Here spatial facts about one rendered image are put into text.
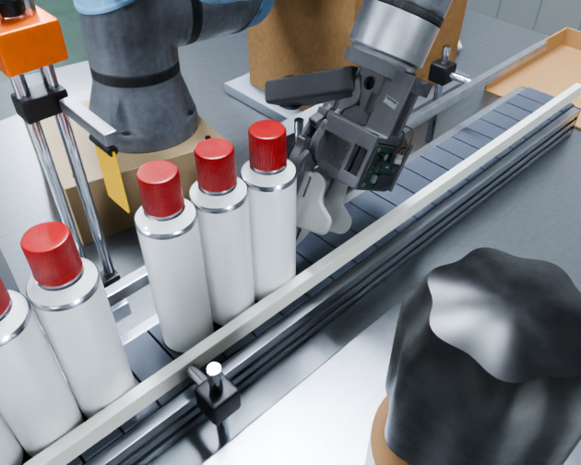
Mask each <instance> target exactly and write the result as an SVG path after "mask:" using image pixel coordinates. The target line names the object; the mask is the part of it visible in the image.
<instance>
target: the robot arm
mask: <svg viewBox="0 0 581 465"><path fill-rule="evenodd" d="M73 1H74V5H75V9H76V10H77V13H78V18H79V23H80V27H81V31H82V36H83V40H84V44H85V49H86V53H87V58H88V61H89V69H90V74H91V78H92V84H91V91H90V98H89V110H90V111H91V112H93V113H94V114H96V115H97V116H98V117H99V118H100V119H101V120H103V121H104V122H105V123H107V124H108V125H110V126H111V127H112V128H114V129H115V130H116V131H117V135H118V139H119V142H118V143H116V144H114V145H115V147H117V148H118V152H122V153H134V154H138V153H150V152H156V151H161V150H165V149H170V148H173V147H175V146H178V145H180V144H182V143H184V142H185V141H186V140H187V139H189V138H190V137H191V136H192V135H193V134H194V133H195V132H196V130H197V128H198V117H197V109H196V105H195V103H194V100H193V98H192V96H191V94H190V92H189V89H188V88H187V86H186V84H185V82H184V78H183V76H182V74H181V70H180V63H179V54H178V48H179V47H181V46H185V45H188V44H191V43H195V42H201V41H204V40H208V39H212V38H215V37H219V36H222V35H226V34H234V33H239V32H241V31H244V30H246V29H248V28H251V27H253V26H255V25H257V24H259V23H261V22H262V21H263V20H264V19H265V18H266V17H267V15H268V14H269V12H270V11H271V9H272V7H273V5H274V2H275V0H73ZM452 2H453V0H363V2H362V6H361V8H360V11H359V13H358V16H357V17H356V20H355V22H354V25H353V27H352V30H351V32H350V36H349V39H350V41H351V42H353V44H352V46H349V45H348V47H347V50H346V52H345V54H344V56H343V58H344V59H346V60H348V61H350V62H352V63H354V64H356V65H358V66H359V67H356V66H345V67H341V68H335V69H329V70H325V71H319V72H313V73H309V74H303V75H298V76H294V75H288V76H285V77H282V78H278V79H272V80H268V81H267V82H266V84H265V101H266V103H268V104H274V105H279V107H282V108H284V109H286V110H297V109H299V108H301V107H303V106H307V105H315V104H321V103H323V106H319V107H318V110H317V112H316V113H314V114H313V115H311V116H310V117H309V120H308V122H307V124H306V125H305V127H304V129H303V130H302V133H301V134H300V135H298V137H297V141H296V144H295V146H294V148H293V150H292V152H291V154H290V156H289V158H288V160H289V161H291V162H292V163H293V164H294V165H295V166H296V169H297V187H296V246H297V245H298V244H299V243H300V242H301V241H302V240H303V238H304V237H305V236H306V235H307V234H308V233H309V232H312V233H317V234H320V235H324V234H326V233H328V232H333V233H339V234H343V233H346V232H347V231H348V230H349V229H350V226H351V216H350V215H349V213H348V212H347V210H346V208H345V207H344V204H343V199H344V196H345V195H346V193H347V190H348V187H351V188H353V189H354V190H366V191H382V192H385V191H387V190H388V191H390V192H392V190H393V188H394V186H395V184H396V182H397V179H398V177H399V175H400V173H401V171H402V169H403V167H404V165H405V163H406V161H407V158H408V156H409V154H410V152H411V150H412V148H413V146H414V145H413V144H411V141H412V138H413V130H412V129H411V128H410V127H408V126H405V124H406V122H407V121H408V119H409V115H410V113H411V111H412V109H413V107H414V104H415V102H416V100H417V99H418V97H419V96H422V97H424V98H427V97H428V95H429V93H430V91H431V89H432V86H433V84H431V83H429V82H427V81H424V80H422V79H420V78H417V77H416V76H417V74H416V73H413V71H414V69H415V68H416V69H421V68H422V67H423V65H424V63H425V60H426V58H427V56H428V54H429V52H430V51H431V48H432V46H433V43H434V41H435V38H436V36H437V34H438V32H439V30H440V28H441V26H442V24H443V21H444V20H445V16H446V14H447V12H448V10H449V8H450V6H451V4H452ZM404 127H406V128H409V129H410V130H411V136H410V140H409V142H408V141H407V139H406V138H405V133H404V131H403V128H404ZM401 133H403V137H400V135H401ZM315 166H319V167H321V168H322V169H321V170H320V171H318V172H314V167H315Z"/></svg>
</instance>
